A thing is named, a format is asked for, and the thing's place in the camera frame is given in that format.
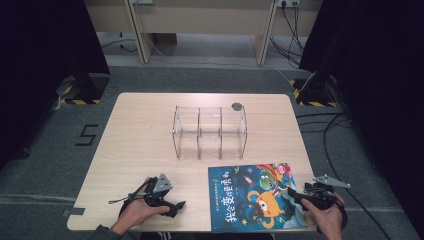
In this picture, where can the colourful picture book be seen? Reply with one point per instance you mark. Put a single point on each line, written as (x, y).
(253, 200)

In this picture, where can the person's left hand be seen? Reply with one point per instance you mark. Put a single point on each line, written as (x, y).
(136, 211)

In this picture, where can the person's right hand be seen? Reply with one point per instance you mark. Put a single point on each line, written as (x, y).
(328, 221)

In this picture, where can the black stand base striped tape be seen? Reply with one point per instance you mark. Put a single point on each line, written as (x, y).
(85, 90)
(315, 93)

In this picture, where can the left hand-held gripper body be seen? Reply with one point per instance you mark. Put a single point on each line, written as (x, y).
(156, 195)

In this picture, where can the clear acrylic divider rack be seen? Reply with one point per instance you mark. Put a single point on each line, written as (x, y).
(210, 133)

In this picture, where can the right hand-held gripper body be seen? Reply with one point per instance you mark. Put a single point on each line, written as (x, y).
(321, 198)

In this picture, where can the dark round disc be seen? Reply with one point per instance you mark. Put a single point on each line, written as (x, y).
(237, 106)

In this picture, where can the light wooden desk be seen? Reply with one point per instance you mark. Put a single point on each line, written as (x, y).
(206, 20)

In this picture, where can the black curtain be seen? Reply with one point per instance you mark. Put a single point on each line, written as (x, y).
(36, 66)
(376, 83)

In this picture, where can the person's dark striped clothing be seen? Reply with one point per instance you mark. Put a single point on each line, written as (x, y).
(200, 236)

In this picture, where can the grey tape piece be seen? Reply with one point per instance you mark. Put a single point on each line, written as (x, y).
(74, 211)

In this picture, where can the white wall socket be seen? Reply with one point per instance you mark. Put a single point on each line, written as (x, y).
(288, 3)

